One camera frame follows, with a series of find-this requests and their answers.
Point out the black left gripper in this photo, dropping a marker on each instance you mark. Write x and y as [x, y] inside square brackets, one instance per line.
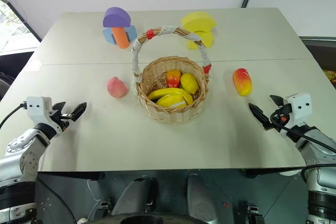
[60, 122]

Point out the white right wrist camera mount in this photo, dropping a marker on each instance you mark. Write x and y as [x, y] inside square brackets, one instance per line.
[299, 108]

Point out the pink toy peach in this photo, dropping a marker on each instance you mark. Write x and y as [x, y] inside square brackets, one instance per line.
[116, 87]

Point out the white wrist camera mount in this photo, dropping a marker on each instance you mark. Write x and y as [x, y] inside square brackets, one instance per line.
[299, 108]
[38, 108]

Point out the large red yellow toy mango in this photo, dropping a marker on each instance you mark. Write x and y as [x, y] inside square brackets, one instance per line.
[242, 82]

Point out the yellow foam arch block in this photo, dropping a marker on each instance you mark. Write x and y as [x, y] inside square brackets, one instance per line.
[197, 20]

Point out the yellow toy banana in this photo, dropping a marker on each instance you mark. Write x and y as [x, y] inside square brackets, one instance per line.
[168, 93]
[170, 102]

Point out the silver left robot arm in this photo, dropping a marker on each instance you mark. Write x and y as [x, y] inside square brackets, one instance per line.
[22, 153]

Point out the dark window frame bar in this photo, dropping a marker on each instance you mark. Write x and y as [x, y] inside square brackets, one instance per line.
[23, 22]

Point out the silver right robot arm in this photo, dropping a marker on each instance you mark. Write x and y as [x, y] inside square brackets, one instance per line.
[319, 155]

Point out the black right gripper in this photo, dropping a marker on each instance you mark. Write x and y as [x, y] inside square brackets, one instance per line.
[279, 116]

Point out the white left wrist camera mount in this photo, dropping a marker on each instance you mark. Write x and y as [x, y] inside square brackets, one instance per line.
[38, 108]

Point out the small red orange toy mango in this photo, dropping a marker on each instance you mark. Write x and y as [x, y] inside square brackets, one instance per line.
[173, 78]

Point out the dark bin with colourful items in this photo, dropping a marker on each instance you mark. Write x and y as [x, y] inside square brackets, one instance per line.
[321, 56]

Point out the orange foam cylinder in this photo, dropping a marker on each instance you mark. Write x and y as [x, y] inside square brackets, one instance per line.
[121, 37]

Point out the yellow toy lemon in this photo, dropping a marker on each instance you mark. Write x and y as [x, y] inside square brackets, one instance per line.
[189, 83]

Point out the yellow foam semicircle block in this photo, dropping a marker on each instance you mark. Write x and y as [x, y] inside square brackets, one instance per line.
[200, 40]

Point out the wicker basket with handle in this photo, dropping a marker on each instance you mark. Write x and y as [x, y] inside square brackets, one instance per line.
[172, 113]

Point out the blue foam block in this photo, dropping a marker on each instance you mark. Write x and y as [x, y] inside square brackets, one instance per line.
[132, 33]

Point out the purple foam semicircle block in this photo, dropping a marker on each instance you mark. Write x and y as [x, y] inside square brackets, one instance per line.
[116, 17]

